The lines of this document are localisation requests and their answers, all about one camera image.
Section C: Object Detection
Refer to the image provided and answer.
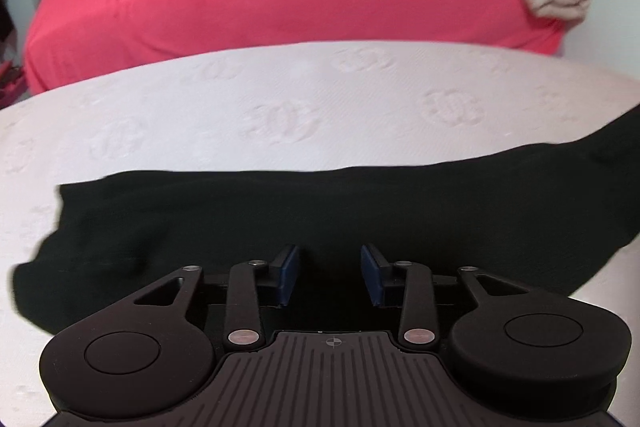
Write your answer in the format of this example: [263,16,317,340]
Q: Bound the black pants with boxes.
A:
[12,109,639,333]

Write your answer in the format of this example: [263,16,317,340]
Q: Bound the white embossed mattress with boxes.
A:
[1,42,639,426]

